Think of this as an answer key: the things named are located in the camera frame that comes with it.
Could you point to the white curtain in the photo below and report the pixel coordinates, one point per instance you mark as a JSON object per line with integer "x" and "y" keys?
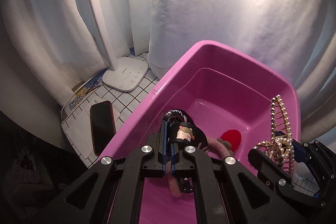
{"x": 47, "y": 29}
{"x": 236, "y": 3}

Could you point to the black smartphone red case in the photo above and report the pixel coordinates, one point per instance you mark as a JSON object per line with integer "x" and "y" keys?
{"x": 102, "y": 127}

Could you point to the pearl hair claw clip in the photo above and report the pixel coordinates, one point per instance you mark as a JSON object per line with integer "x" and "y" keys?
{"x": 284, "y": 113}

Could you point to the pink plastic basin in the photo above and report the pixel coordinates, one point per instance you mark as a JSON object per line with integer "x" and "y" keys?
{"x": 210, "y": 87}

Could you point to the white desk lamp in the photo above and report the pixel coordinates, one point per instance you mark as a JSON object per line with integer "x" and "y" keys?
{"x": 126, "y": 77}

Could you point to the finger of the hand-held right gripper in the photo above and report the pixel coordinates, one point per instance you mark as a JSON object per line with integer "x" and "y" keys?
{"x": 312, "y": 158}
{"x": 262, "y": 166}

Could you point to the pink fluffy headband red pompoms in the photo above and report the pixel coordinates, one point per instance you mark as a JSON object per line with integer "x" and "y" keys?
{"x": 231, "y": 138}

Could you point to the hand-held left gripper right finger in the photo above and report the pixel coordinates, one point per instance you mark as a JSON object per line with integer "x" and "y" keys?
{"x": 181, "y": 162}

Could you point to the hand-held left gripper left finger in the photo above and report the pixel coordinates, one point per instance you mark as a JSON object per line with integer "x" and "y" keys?
{"x": 155, "y": 158}

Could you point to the white printed carton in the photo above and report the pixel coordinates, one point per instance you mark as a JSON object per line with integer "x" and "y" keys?
{"x": 78, "y": 100}

